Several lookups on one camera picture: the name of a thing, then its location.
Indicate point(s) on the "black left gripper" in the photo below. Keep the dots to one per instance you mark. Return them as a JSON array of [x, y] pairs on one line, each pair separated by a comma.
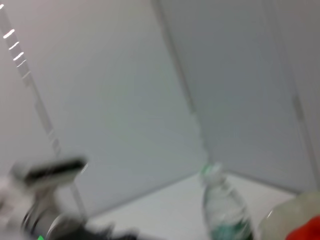
[[110, 235]]

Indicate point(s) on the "clear green-label water bottle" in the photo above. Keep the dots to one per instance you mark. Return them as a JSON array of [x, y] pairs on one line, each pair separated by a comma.
[[225, 212]]

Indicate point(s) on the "red-orange toy orange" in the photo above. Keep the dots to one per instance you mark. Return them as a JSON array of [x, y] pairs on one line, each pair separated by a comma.
[[307, 230]]

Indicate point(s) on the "pale green glass fruit bowl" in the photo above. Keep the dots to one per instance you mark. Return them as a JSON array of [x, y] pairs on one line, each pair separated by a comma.
[[280, 220]]

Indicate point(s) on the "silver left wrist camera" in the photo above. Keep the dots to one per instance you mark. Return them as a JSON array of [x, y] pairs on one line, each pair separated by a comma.
[[52, 170]]

